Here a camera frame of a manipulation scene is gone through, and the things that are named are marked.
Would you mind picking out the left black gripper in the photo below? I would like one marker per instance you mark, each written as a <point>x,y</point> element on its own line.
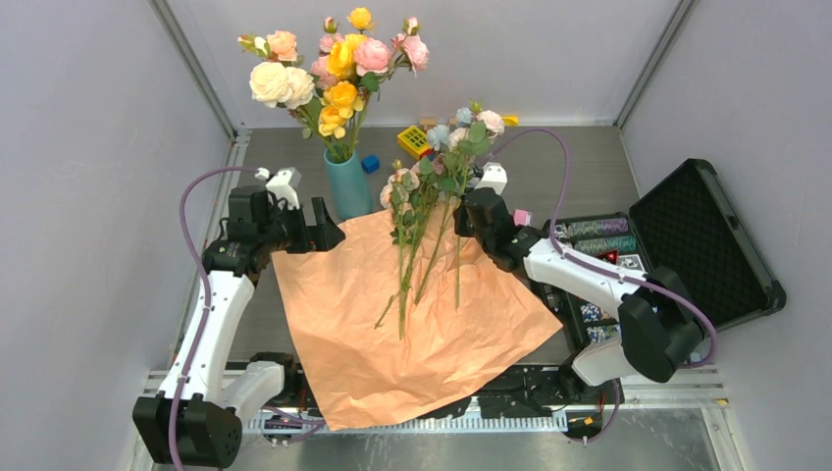
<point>326,235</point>

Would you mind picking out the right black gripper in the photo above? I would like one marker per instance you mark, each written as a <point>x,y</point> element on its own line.
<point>462,228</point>

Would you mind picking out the teal ceramic vase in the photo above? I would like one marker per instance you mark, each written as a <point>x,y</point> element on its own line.
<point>349,187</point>

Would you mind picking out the light blue flower stem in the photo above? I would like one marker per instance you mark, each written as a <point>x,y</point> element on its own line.
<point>440,218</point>

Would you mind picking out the pale pink rose stem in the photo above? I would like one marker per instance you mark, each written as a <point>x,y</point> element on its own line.
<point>471,135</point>

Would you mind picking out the peach wrapping paper sheet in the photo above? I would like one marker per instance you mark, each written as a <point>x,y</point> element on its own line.
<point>384,338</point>

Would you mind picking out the yellow rose stems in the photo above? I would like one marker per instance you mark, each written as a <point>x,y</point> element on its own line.
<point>343,97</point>

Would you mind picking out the cream white rose stems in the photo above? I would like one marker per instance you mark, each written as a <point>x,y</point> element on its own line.
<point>294,89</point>

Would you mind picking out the paper flower bouquet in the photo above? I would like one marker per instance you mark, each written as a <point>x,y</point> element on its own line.
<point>410,195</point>

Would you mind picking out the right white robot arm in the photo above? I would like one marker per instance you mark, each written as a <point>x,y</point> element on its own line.
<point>659,326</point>

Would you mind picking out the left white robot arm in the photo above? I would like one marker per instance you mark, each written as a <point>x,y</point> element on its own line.
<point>195,419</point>

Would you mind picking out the pink plastic box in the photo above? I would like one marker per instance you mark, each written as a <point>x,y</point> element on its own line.
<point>522,218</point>

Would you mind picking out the small blue cube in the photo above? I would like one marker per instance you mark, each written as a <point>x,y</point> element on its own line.
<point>370,164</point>

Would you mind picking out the yellow toy block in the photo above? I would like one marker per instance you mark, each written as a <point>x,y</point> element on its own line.
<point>510,120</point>

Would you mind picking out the colourful toy block house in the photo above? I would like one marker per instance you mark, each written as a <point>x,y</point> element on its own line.
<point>415,143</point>

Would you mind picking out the wooden toy piece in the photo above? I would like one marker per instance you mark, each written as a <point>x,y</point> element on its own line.
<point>426,124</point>

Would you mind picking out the red triangle card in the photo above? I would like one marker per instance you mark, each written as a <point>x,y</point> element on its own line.
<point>611,256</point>

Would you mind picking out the pink peach rose stems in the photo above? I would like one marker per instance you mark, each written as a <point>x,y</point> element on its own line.
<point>377,60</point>

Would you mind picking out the black poker chip case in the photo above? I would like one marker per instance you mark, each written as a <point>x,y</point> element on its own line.
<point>688,224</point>

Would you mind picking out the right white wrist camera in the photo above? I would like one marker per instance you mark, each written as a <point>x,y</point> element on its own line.
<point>494,176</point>

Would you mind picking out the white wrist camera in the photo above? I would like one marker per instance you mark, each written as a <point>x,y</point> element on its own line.
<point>282,183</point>
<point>494,176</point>

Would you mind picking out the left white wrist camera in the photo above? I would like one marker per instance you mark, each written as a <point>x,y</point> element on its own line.
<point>282,183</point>

